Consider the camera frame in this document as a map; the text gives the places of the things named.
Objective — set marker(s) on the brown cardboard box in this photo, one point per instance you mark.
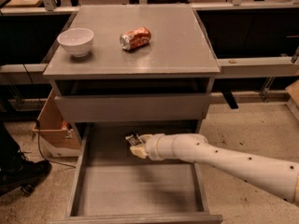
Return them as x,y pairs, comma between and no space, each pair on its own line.
59,138

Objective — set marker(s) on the white ceramic bowl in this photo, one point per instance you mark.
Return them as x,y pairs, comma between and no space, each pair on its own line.
77,42

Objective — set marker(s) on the black shoe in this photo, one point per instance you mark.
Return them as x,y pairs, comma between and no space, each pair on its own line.
25,177

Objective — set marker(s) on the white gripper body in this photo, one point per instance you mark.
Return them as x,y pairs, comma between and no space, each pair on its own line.
152,146

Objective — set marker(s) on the crushed orange soda can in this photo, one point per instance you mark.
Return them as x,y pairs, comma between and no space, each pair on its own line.
135,38

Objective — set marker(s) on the dark chocolate rxbar wrapper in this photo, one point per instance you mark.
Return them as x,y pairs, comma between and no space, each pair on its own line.
133,139

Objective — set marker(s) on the closed grey top drawer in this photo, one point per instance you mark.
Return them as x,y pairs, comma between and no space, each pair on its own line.
122,108

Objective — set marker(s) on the grey metal rail frame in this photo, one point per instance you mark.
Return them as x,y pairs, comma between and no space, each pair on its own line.
258,66

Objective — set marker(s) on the open grey middle drawer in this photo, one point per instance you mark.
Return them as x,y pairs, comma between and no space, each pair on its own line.
112,186

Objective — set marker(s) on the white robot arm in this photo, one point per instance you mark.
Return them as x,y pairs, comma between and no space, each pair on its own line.
278,177

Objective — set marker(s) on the grey drawer cabinet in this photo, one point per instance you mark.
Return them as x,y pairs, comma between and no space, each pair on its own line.
152,86

